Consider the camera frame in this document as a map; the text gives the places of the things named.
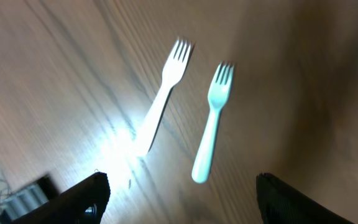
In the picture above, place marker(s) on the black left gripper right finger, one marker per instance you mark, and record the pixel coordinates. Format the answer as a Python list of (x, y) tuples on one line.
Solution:
[(280, 203)]

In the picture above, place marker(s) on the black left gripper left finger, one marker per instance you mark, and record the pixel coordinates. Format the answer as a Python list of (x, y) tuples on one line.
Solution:
[(84, 202)]

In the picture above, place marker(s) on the white green-tinted plastic fork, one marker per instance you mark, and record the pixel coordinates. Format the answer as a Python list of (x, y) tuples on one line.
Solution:
[(218, 96)]

